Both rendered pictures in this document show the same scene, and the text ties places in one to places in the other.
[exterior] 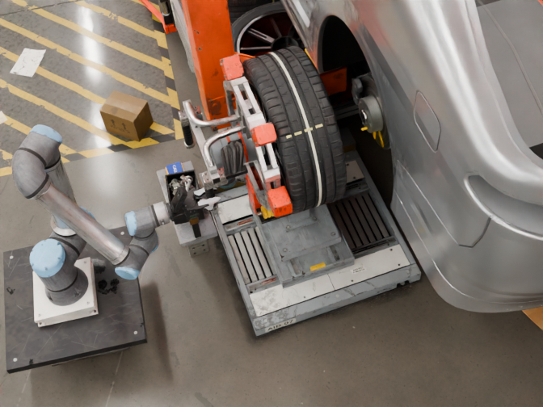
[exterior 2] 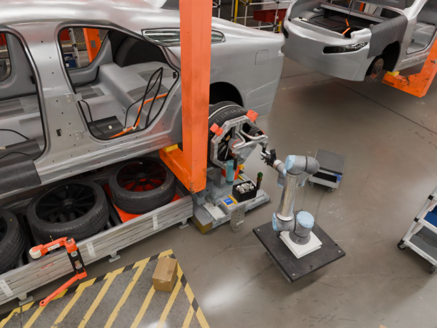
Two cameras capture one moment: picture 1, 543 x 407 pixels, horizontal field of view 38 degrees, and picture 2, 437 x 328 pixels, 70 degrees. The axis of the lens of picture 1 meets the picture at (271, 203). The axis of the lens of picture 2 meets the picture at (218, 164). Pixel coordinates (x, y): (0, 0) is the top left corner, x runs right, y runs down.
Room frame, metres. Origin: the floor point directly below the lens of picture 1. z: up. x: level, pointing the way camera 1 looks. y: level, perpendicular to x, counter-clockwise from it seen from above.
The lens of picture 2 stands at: (3.15, 2.33, 2.56)
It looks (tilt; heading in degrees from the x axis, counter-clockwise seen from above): 38 degrees down; 247
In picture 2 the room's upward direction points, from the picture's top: 4 degrees clockwise
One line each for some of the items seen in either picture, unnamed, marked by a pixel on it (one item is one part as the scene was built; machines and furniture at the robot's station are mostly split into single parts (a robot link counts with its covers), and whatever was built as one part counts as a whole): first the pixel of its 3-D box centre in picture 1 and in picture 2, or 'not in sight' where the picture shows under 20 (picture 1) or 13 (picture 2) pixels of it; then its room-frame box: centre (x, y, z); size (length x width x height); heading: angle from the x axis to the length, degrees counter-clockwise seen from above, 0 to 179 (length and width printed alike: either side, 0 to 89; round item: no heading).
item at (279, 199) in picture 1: (279, 201); not in sight; (1.71, -0.03, 0.85); 0.09 x 0.08 x 0.07; 14
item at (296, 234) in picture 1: (296, 202); (222, 175); (2.06, -0.11, 0.32); 0.40 x 0.30 x 0.28; 14
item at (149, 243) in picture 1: (145, 238); (283, 179); (1.71, 0.53, 0.69); 0.12 x 0.09 x 0.12; 155
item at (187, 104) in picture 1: (211, 105); (236, 136); (2.08, 0.19, 1.03); 0.19 x 0.18 x 0.11; 104
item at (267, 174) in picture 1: (252, 143); (235, 143); (2.02, 0.05, 0.85); 0.54 x 0.07 x 0.54; 14
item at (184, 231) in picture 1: (186, 202); (242, 197); (2.05, 0.39, 0.44); 0.43 x 0.17 x 0.03; 14
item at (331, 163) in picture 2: not in sight; (326, 170); (0.69, 0.03, 0.17); 0.43 x 0.36 x 0.34; 47
